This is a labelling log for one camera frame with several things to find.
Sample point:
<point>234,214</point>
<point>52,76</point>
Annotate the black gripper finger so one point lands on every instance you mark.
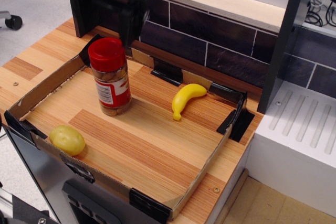
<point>131,21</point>

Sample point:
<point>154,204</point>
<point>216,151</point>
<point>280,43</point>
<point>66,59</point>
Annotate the red-lidded spice bottle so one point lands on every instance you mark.
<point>110,70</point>

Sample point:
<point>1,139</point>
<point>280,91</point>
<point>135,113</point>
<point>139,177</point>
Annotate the cardboard fence with black tape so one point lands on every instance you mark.
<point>141,165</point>

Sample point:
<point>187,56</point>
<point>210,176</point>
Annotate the black office chair caster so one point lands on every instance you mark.
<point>11,21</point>

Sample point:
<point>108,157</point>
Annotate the yellow toy banana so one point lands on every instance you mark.
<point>181,99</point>

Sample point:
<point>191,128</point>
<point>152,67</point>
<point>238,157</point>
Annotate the yellow toy potato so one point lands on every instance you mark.
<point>67,139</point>

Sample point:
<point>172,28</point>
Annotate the black panel with buttons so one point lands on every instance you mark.
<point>85,209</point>

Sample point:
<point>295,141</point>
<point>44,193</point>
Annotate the white ridged drainboard unit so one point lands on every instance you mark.
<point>293,148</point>

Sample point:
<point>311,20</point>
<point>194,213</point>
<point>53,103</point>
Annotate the dark shelf frame with tiles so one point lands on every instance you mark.
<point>243,44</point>

